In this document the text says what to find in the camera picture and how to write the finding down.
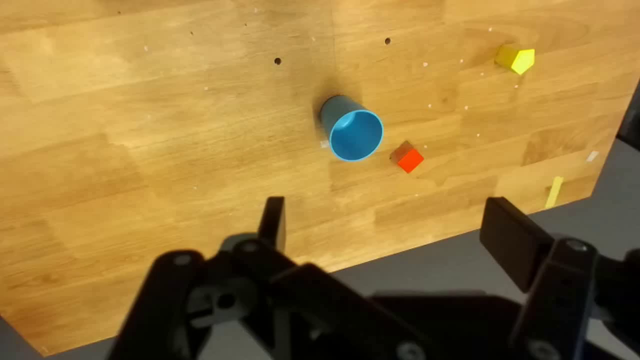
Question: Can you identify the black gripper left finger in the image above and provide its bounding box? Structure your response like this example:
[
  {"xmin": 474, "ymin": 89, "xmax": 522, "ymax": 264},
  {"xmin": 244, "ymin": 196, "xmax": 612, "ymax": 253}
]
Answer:
[{"xmin": 109, "ymin": 194, "xmax": 428, "ymax": 360}]

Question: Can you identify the red wooden block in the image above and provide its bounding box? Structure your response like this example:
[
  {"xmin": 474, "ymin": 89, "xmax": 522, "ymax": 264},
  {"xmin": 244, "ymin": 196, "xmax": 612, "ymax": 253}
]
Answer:
[{"xmin": 389, "ymin": 140, "xmax": 426, "ymax": 177}]

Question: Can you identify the yellow wooden block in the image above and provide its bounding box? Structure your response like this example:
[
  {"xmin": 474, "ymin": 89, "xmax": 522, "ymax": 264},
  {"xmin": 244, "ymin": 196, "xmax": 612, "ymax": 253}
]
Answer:
[{"xmin": 495, "ymin": 44, "xmax": 539, "ymax": 78}]

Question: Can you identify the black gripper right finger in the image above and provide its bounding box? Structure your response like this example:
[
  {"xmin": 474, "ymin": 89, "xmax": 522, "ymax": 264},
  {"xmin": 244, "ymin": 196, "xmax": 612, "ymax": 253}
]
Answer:
[{"xmin": 478, "ymin": 196, "xmax": 640, "ymax": 360}]

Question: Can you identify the yellow tape strip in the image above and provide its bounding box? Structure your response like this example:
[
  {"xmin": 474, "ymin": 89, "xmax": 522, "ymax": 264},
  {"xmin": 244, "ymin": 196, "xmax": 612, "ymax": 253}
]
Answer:
[{"xmin": 545, "ymin": 175, "xmax": 567, "ymax": 210}]

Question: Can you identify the blue plastic cup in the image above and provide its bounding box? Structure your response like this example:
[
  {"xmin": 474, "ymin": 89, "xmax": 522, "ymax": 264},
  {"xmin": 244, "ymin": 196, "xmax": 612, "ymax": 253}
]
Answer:
[{"xmin": 317, "ymin": 93, "xmax": 389, "ymax": 165}]

